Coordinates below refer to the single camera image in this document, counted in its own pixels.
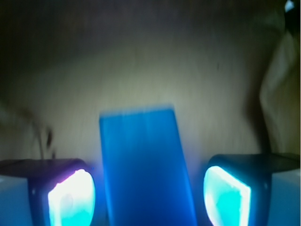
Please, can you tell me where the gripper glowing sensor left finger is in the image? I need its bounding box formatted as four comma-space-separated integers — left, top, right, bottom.
0, 159, 95, 226

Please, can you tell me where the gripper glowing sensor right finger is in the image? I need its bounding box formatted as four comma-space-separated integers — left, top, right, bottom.
203, 153, 301, 226

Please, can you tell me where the blue rectangular block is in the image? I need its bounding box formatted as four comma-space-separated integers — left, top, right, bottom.
99, 106, 197, 226

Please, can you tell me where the brown paper bag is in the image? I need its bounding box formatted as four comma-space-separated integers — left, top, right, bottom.
0, 0, 301, 170

